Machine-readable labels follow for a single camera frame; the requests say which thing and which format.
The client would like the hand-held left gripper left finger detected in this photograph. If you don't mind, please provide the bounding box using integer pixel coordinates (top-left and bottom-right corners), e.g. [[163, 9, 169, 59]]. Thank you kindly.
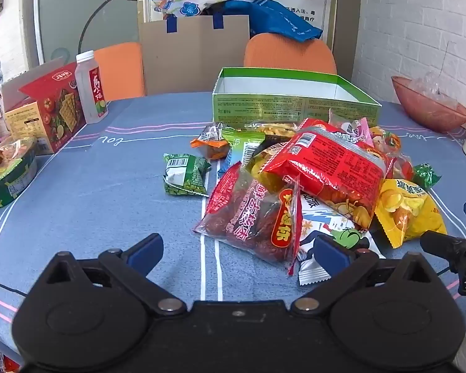
[[34, 233, 187, 316]]

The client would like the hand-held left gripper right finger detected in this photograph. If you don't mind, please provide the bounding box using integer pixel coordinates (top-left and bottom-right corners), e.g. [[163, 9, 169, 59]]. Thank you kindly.
[[289, 236, 448, 316]]

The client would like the yellow chip bag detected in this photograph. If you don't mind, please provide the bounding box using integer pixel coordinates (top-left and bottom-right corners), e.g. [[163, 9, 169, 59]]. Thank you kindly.
[[374, 179, 448, 249]]

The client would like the large red snack bag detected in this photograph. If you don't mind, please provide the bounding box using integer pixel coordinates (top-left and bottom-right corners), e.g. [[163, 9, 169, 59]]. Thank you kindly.
[[263, 118, 397, 231]]

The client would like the dark red dates bag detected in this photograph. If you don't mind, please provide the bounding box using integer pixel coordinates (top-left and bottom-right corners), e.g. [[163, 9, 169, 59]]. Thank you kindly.
[[192, 162, 303, 276]]

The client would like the pink snack packet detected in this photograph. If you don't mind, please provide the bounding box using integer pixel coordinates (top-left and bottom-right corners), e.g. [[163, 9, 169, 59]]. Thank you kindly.
[[328, 109, 373, 144]]

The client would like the green cardboard box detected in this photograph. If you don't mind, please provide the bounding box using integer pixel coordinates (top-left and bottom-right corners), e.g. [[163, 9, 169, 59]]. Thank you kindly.
[[211, 67, 382, 130]]

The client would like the small white packet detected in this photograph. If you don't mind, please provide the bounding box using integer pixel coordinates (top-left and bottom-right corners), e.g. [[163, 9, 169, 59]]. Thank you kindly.
[[298, 254, 332, 286]]

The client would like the white cartoon snack packet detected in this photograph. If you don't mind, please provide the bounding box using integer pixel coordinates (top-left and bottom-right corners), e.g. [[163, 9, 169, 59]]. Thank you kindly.
[[295, 192, 387, 261]]

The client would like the small green packet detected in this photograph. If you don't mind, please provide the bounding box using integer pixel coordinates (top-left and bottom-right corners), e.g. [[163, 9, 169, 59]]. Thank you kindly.
[[412, 162, 442, 192]]

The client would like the blue tablecloth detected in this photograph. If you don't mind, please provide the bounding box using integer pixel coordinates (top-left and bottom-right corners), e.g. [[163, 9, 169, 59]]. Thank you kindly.
[[0, 92, 466, 362]]

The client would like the small red packet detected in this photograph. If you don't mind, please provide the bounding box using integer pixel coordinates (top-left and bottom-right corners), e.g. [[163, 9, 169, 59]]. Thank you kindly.
[[388, 151, 414, 181]]

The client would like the green pea packet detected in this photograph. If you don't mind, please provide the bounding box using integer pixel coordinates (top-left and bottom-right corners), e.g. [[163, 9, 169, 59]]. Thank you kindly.
[[162, 153, 212, 198]]

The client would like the pink bowl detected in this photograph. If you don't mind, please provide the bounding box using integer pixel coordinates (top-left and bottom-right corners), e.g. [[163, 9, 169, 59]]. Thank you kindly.
[[391, 75, 466, 133]]

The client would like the orange and green packet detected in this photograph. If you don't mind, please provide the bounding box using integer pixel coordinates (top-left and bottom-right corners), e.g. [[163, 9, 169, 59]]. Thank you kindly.
[[371, 126, 402, 152]]

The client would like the clear yellow snack bag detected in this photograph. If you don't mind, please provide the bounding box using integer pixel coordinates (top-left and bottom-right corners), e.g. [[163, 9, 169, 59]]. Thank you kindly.
[[247, 142, 292, 194]]

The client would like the small orange packet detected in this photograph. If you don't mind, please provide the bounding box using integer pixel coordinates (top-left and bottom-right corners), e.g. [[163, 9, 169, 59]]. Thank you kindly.
[[190, 122, 231, 160]]

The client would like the clear plastic wrap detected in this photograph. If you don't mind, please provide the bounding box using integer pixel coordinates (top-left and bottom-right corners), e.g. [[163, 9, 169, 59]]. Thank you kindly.
[[408, 71, 461, 104]]

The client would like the yellow noodle snack packet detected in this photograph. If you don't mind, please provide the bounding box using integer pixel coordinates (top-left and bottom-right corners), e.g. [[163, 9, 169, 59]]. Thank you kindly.
[[245, 122, 299, 140]]

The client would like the green and blue packet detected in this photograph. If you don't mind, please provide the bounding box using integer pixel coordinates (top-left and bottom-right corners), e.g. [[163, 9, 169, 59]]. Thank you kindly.
[[217, 129, 266, 181]]

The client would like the green snack tray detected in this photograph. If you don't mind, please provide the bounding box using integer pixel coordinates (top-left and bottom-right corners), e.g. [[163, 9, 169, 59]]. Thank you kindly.
[[0, 137, 38, 209]]

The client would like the red cracker box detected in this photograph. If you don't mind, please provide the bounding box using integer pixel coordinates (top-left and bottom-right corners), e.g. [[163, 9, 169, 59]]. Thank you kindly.
[[2, 56, 88, 155]]

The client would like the plastic bottle with red label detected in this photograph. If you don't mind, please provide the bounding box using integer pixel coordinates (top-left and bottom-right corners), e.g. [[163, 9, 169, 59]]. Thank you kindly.
[[75, 50, 109, 124]]

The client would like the orange chair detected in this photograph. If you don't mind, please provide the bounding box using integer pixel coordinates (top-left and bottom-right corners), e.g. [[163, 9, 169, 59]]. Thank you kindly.
[[93, 42, 146, 102], [243, 33, 337, 75]]

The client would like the brown paper bag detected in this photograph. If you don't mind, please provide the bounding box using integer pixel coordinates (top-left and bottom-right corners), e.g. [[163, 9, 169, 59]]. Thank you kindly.
[[138, 15, 251, 96]]

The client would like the blue plastic bag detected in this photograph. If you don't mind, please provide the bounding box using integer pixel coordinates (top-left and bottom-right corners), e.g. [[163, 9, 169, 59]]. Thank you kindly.
[[204, 0, 324, 43]]

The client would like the frosted glass panel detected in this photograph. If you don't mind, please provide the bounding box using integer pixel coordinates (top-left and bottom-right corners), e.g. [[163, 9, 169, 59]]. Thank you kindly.
[[36, 0, 140, 65]]

